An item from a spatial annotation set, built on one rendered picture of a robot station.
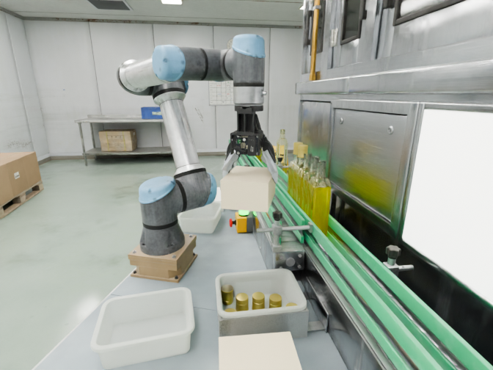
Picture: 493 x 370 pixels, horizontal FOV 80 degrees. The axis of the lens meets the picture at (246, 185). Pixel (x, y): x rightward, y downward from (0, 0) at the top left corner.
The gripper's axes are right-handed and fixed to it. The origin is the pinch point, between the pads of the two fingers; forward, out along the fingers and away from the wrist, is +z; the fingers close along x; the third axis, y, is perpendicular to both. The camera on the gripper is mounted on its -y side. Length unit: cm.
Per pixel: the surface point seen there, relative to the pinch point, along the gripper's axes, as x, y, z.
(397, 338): 31.7, 30.9, 16.6
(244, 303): 0.8, 11.4, 30.5
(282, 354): 12.2, 27.4, 28.3
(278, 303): 9.6, 9.9, 30.3
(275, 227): 7.0, -2.5, 14.4
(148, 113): -295, -461, 15
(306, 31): 10, -82, -50
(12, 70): -502, -380, -61
